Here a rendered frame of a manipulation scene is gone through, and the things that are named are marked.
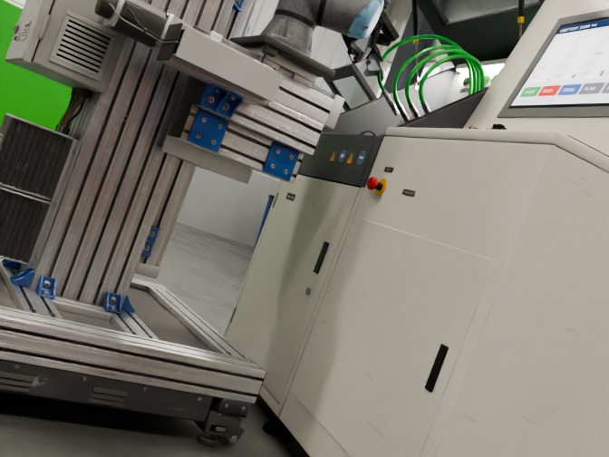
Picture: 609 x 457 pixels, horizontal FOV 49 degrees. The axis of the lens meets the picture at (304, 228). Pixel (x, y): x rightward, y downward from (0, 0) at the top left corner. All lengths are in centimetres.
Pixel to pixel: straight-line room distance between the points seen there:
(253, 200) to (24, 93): 491
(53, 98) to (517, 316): 424
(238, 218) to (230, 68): 781
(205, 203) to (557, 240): 790
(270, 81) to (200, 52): 19
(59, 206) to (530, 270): 116
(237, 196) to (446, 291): 791
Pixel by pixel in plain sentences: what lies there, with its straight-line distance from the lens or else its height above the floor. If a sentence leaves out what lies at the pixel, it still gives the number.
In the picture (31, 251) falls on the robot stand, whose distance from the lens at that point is 190.
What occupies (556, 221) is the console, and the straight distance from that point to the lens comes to 143.
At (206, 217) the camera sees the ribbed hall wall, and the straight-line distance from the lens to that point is 917.
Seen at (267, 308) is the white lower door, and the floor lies 31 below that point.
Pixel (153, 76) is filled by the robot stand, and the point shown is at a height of 86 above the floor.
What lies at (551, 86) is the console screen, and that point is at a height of 120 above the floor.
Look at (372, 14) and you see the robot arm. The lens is 182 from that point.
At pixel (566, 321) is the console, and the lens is 150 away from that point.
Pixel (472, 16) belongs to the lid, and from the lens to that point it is 271.
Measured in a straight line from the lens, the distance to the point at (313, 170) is 235.
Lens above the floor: 65
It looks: 1 degrees down
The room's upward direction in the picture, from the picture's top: 20 degrees clockwise
